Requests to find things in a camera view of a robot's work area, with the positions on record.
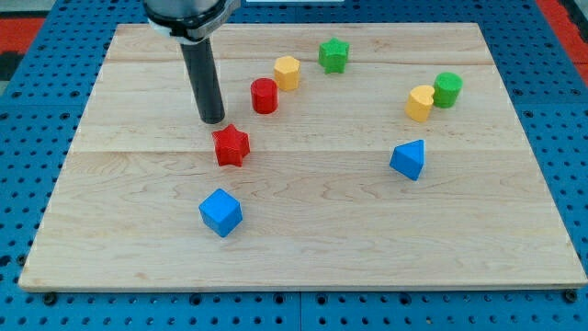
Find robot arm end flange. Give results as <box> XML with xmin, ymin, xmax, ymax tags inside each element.
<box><xmin>141</xmin><ymin>0</ymin><xmax>241</xmax><ymax>45</ymax></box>

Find red star block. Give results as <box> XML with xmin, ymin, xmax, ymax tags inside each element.
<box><xmin>211</xmin><ymin>124</ymin><xmax>250</xmax><ymax>167</ymax></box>

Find green star block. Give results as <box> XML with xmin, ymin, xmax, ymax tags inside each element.
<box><xmin>318</xmin><ymin>38</ymin><xmax>350</xmax><ymax>74</ymax></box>

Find wooden board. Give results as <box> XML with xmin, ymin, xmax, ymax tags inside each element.
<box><xmin>18</xmin><ymin>23</ymin><xmax>587</xmax><ymax>292</ymax></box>

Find red cylinder block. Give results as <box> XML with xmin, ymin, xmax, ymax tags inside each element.
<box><xmin>250</xmin><ymin>78</ymin><xmax>278</xmax><ymax>115</ymax></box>

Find blue cube block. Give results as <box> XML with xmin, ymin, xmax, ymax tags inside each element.
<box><xmin>198</xmin><ymin>188</ymin><xmax>243</xmax><ymax>237</ymax></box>

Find yellow hexagon block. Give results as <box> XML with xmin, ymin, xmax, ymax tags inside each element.
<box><xmin>274</xmin><ymin>56</ymin><xmax>300</xmax><ymax>91</ymax></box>

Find blue triangle block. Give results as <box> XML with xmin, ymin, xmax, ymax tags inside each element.
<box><xmin>390</xmin><ymin>140</ymin><xmax>425</xmax><ymax>181</ymax></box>

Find yellow heart block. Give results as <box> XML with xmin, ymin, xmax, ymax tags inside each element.
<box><xmin>404</xmin><ymin>85</ymin><xmax>435</xmax><ymax>122</ymax></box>

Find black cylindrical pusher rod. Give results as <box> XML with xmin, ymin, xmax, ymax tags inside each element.
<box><xmin>180</xmin><ymin>39</ymin><xmax>225</xmax><ymax>124</ymax></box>

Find green cylinder block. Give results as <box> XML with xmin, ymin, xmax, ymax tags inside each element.
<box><xmin>434</xmin><ymin>72</ymin><xmax>463</xmax><ymax>108</ymax></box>

